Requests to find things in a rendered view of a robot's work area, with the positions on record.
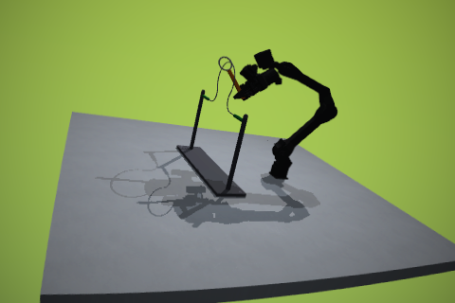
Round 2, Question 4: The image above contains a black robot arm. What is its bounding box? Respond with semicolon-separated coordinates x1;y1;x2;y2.
240;49;337;180

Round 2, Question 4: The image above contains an orange handle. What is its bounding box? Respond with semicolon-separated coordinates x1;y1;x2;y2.
218;57;241;92

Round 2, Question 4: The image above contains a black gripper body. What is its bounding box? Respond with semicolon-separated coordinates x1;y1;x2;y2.
249;72;270;93

